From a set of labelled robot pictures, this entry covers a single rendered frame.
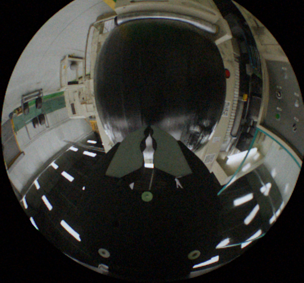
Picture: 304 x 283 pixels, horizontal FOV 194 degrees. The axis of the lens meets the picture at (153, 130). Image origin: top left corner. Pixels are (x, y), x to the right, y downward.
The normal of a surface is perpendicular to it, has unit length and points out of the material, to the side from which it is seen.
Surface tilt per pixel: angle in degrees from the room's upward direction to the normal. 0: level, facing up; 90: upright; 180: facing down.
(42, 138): 90
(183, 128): 77
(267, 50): 90
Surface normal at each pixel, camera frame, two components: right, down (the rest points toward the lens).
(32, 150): 0.99, 0.05
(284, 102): -1.00, 0.03
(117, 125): -0.24, 0.57
